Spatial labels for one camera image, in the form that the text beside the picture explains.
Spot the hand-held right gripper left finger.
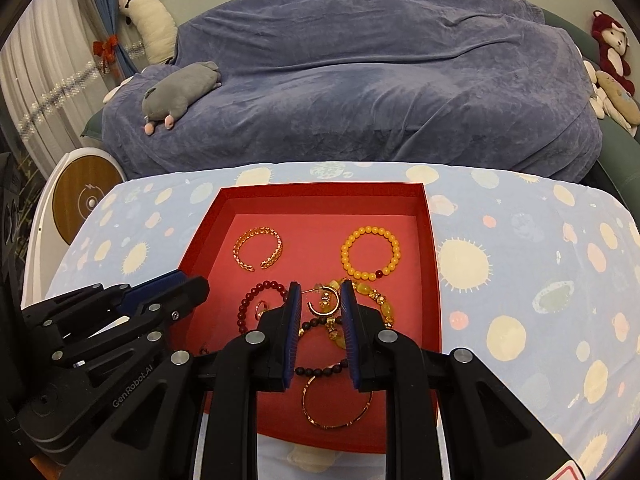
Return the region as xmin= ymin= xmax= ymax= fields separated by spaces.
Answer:
xmin=59 ymin=280 xmax=304 ymax=480

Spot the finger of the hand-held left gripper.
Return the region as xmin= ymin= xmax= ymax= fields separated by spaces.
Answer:
xmin=22 ymin=270 xmax=187 ymax=333
xmin=50 ymin=276 xmax=210 ymax=368

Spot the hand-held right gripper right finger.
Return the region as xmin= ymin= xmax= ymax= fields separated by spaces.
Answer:
xmin=340 ymin=280 xmax=588 ymax=480

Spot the dark brown bead bracelet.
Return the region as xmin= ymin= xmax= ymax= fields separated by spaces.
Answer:
xmin=294 ymin=310 xmax=351 ymax=378

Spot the gold hoop earring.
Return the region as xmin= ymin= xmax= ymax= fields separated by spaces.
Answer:
xmin=306 ymin=285 xmax=341 ymax=316

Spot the yellow bead bracelet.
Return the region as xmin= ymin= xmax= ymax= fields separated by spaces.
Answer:
xmin=327 ymin=277 xmax=396 ymax=351

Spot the dark red bead bracelet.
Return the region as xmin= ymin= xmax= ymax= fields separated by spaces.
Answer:
xmin=236 ymin=281 xmax=301 ymax=336

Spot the thin gold bangle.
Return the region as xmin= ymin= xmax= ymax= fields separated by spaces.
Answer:
xmin=301 ymin=372 xmax=373 ymax=429

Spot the red cardboard box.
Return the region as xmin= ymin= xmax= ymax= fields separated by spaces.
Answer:
xmin=177 ymin=182 xmax=443 ymax=453

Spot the white appliance with wooden disc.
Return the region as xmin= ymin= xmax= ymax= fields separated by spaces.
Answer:
xmin=22 ymin=147 xmax=126 ymax=311

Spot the light blue printed tablecloth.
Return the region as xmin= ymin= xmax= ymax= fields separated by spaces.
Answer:
xmin=47 ymin=161 xmax=640 ymax=480

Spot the grey plush mouse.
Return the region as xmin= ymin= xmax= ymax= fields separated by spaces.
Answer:
xmin=141 ymin=61 xmax=222 ymax=136

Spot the red bow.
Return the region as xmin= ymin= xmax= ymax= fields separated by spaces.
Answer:
xmin=92 ymin=35 xmax=121 ymax=68

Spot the white curtain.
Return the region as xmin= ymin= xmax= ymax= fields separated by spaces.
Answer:
xmin=0 ymin=0 xmax=108 ymax=171

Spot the blue velvet blanket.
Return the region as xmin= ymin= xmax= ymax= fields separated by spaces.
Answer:
xmin=102 ymin=0 xmax=603 ymax=183

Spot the white plush cow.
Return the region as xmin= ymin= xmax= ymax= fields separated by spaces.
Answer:
xmin=118 ymin=0 xmax=179 ymax=65

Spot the blue curtain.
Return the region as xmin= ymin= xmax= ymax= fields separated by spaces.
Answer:
xmin=82 ymin=0 xmax=146 ymax=83

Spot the green sofa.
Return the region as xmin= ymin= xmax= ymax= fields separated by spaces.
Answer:
xmin=542 ymin=10 xmax=640 ymax=211

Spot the beige plush toy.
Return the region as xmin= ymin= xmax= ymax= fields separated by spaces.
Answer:
xmin=582 ymin=60 xmax=640 ymax=138

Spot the dark red plush bear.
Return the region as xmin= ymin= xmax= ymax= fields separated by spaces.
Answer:
xmin=591 ymin=10 xmax=633 ymax=88

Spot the orange bead bracelet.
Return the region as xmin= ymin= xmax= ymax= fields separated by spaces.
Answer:
xmin=341 ymin=225 xmax=401 ymax=281

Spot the gold chain cuff bracelet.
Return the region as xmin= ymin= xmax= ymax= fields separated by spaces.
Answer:
xmin=233 ymin=227 xmax=285 ymax=272

